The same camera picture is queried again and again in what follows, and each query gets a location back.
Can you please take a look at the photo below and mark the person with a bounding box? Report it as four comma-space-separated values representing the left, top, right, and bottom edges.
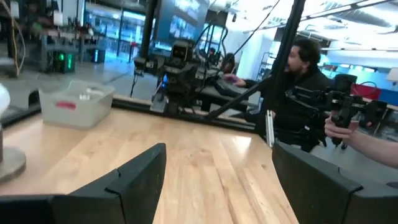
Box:
222, 39, 332, 147
222, 52, 237, 74
203, 46, 218, 63

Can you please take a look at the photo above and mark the white bulb lamp wooden base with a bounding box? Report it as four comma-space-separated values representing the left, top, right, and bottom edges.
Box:
0, 83, 27, 184

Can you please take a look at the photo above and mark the large blue wall display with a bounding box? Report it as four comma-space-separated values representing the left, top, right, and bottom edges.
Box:
154, 0, 210, 52

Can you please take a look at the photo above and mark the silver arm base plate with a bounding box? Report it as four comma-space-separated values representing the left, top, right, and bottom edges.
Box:
266, 110, 276, 147

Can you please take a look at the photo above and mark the person's hand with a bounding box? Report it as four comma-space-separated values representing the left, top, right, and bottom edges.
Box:
324, 116, 358, 144

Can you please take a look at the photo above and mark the green lit machine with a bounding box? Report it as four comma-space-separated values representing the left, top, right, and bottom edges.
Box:
52, 51, 75, 75

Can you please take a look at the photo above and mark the person's forearm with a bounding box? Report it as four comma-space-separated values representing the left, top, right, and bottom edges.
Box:
348, 130, 398, 170

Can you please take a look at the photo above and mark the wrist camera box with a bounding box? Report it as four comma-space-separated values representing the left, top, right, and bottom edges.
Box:
172, 40, 193, 62

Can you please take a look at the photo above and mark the red background crate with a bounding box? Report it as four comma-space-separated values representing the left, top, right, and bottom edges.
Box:
351, 83, 382, 101

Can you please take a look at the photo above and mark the blue background crate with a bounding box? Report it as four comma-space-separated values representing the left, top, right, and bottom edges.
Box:
377, 88, 398, 106

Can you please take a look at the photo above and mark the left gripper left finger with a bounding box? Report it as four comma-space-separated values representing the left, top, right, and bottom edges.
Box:
0, 142, 167, 224

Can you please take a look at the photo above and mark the black handheld camera rig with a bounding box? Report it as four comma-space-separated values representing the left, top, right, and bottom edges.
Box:
285, 73, 389, 153

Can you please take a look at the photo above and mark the grey plastic bin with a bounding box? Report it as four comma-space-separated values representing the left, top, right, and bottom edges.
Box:
39, 80, 115, 130

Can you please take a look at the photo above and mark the black pillar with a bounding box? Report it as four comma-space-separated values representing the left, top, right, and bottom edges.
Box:
138, 0, 160, 60

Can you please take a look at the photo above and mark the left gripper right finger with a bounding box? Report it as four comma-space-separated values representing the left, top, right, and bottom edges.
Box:
272, 141, 398, 224

